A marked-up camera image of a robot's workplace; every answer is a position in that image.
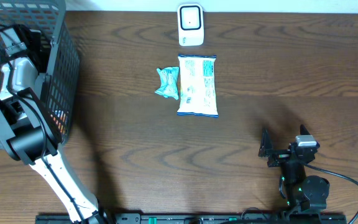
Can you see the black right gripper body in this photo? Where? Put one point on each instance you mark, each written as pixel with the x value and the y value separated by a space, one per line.
pixel 280 156

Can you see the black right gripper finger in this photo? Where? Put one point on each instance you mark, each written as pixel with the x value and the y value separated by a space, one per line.
pixel 303 130
pixel 266 146

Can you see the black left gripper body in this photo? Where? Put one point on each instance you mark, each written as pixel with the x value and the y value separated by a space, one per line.
pixel 30 34

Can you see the teal snack packet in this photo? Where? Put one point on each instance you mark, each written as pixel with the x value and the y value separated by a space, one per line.
pixel 168 82

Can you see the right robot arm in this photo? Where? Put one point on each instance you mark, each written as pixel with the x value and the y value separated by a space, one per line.
pixel 304 194

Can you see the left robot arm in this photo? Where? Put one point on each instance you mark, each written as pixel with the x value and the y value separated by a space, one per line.
pixel 34 115

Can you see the white barcode scanner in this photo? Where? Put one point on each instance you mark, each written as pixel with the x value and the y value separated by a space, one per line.
pixel 190 25

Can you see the grey plastic mesh basket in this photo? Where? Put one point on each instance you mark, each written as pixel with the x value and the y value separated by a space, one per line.
pixel 61 75

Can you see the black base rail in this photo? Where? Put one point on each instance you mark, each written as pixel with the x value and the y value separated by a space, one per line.
pixel 135 218

